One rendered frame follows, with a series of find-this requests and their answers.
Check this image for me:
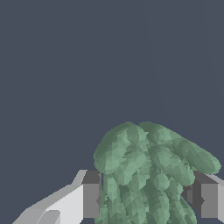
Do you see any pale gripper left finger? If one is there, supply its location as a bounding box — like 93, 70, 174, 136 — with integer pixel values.
11, 169, 103, 224

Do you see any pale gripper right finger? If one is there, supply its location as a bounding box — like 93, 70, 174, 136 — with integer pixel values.
183, 170, 224, 224

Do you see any green lumpy plant-like object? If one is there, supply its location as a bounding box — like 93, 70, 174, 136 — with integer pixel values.
93, 121, 222, 224

